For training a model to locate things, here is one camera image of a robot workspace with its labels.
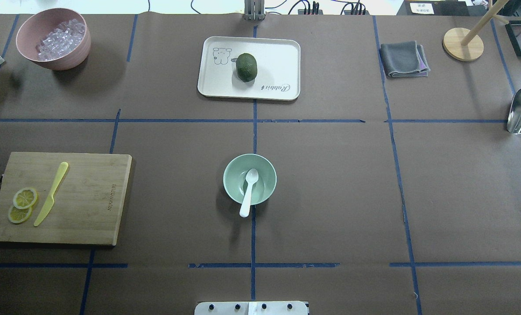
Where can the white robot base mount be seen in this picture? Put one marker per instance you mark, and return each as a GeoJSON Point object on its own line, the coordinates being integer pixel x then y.
{"type": "Point", "coordinates": [252, 308]}

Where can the pink bowl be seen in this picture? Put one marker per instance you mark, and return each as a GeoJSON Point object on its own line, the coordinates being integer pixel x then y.
{"type": "Point", "coordinates": [34, 30]}

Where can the white plastic spoon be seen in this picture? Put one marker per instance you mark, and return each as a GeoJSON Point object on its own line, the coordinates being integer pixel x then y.
{"type": "Point", "coordinates": [251, 178]}

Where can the clear ice cubes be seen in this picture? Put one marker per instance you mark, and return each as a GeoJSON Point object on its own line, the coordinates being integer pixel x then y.
{"type": "Point", "coordinates": [67, 36]}

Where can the green avocado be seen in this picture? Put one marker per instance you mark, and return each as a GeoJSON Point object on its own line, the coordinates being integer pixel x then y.
{"type": "Point", "coordinates": [246, 67]}

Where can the bamboo cutting board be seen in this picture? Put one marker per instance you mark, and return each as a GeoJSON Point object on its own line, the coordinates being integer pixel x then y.
{"type": "Point", "coordinates": [88, 203]}

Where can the black power strip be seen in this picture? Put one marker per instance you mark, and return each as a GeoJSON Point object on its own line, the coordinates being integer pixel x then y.
{"type": "Point", "coordinates": [333, 7]}

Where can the light green bowl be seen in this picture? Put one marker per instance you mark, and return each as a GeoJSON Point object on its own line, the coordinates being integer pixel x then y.
{"type": "Point", "coordinates": [235, 183]}

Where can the wooden stand with pole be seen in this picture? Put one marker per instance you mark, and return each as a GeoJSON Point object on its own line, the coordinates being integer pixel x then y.
{"type": "Point", "coordinates": [465, 44]}

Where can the white rabbit tray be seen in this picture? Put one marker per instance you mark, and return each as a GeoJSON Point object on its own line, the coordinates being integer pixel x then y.
{"type": "Point", "coordinates": [278, 60]}

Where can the grey metal bracket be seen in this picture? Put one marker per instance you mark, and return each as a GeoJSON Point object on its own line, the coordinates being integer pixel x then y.
{"type": "Point", "coordinates": [254, 10]}

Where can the grey folded cloth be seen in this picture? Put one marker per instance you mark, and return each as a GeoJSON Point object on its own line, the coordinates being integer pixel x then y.
{"type": "Point", "coordinates": [404, 59]}

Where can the yellow plastic knife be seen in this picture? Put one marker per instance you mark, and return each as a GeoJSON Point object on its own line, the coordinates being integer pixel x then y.
{"type": "Point", "coordinates": [50, 200]}

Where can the black box with label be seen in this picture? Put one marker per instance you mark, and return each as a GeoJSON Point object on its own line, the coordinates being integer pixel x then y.
{"type": "Point", "coordinates": [433, 7]}

